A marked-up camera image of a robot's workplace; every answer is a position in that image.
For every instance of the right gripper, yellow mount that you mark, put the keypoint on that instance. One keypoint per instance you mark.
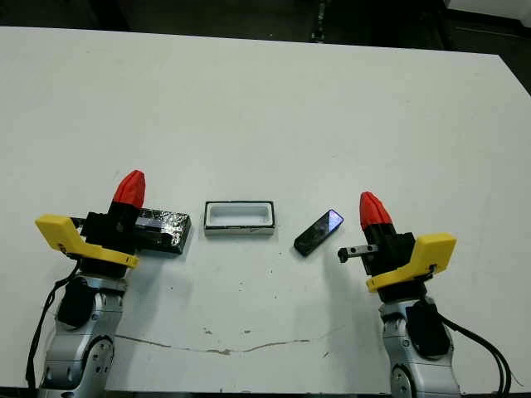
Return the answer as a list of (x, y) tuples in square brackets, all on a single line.
[(431, 257)]

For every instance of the left gripper, yellow mount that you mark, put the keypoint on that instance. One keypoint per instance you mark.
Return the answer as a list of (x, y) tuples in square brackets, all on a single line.
[(103, 236)]

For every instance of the black slim camera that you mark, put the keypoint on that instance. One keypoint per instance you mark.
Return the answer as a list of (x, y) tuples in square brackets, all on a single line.
[(317, 234)]

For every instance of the black glossy box lid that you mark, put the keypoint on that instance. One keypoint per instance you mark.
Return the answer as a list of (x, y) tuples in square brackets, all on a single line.
[(174, 234)]

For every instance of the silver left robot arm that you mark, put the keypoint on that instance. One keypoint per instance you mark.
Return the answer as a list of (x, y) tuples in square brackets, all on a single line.
[(70, 352)]

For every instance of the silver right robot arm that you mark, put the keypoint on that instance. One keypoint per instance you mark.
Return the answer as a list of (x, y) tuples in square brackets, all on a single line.
[(415, 373)]

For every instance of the white panel behind table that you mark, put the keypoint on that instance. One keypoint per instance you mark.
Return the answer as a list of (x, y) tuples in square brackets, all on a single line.
[(518, 11)]

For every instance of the camera box with white inlay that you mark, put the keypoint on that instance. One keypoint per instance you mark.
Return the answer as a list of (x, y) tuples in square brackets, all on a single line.
[(240, 216)]

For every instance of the dark metal post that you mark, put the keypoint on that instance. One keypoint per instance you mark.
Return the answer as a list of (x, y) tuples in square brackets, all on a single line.
[(322, 25)]

